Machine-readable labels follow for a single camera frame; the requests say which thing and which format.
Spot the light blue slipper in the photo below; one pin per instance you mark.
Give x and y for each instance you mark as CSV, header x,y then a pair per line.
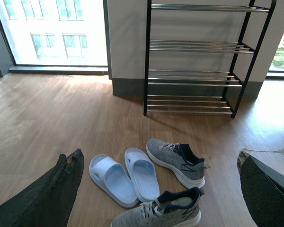
x,y
112,178
143,174

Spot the grey sneaker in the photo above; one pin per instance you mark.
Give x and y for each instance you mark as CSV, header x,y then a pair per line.
x,y
171,209
180,159

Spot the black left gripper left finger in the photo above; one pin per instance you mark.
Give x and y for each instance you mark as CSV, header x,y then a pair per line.
x,y
48,201

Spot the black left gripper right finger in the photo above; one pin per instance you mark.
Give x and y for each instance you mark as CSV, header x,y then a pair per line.
x,y
263,190

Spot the black metal shoe rack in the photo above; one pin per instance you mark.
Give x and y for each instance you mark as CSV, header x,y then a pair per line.
x,y
199,56

